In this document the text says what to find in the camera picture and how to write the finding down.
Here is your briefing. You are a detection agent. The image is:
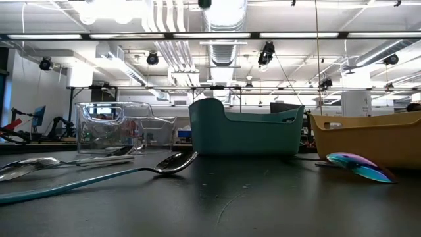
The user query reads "black bowl teal handle spoon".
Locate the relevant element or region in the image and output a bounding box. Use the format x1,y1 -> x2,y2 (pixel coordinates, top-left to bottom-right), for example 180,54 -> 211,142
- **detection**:
105,145 -> 136,157
0,150 -> 199,205

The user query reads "iridescent rainbow metal spoon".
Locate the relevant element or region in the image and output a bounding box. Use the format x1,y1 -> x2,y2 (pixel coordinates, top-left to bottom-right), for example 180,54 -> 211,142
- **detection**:
314,151 -> 398,184

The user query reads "silver metal spoon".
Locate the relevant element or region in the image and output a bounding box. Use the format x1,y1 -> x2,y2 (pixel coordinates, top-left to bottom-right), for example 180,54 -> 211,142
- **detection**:
0,153 -> 136,183

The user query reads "teal plastic bin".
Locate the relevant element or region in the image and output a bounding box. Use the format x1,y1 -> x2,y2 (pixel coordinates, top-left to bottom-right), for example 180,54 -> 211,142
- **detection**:
188,97 -> 306,157

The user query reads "black monitor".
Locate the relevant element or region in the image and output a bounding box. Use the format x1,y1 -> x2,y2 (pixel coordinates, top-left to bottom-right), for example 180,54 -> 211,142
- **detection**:
270,101 -> 305,115

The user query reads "black table mat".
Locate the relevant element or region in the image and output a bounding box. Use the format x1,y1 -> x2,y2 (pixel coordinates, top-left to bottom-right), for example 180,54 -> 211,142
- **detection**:
0,151 -> 421,237

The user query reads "clear plastic bin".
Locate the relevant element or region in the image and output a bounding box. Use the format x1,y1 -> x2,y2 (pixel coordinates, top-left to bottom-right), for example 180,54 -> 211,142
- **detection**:
74,101 -> 178,156

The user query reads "white pillar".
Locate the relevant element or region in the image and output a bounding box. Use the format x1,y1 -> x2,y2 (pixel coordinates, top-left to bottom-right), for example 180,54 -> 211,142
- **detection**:
341,74 -> 372,118

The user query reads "mustard orange plastic bin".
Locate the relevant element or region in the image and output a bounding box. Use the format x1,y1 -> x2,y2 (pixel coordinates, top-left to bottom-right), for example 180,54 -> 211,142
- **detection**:
309,110 -> 421,171

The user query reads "blue computer monitor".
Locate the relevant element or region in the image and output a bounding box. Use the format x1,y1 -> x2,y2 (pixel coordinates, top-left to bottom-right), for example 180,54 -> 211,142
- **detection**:
32,105 -> 47,128

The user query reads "red background object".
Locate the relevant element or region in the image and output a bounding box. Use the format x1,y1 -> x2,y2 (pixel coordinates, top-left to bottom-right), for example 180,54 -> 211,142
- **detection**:
0,117 -> 24,136

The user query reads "silver ribbed ventilation duct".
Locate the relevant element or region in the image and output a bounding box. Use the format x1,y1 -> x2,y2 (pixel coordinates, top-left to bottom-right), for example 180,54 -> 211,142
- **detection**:
202,0 -> 248,67

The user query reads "thin hanging cord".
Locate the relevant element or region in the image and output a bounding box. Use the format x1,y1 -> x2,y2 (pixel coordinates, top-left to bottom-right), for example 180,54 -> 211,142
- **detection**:
314,0 -> 324,116

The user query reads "black overhead frame bar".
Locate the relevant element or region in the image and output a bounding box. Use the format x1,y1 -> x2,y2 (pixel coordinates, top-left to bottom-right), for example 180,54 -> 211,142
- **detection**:
0,32 -> 421,41

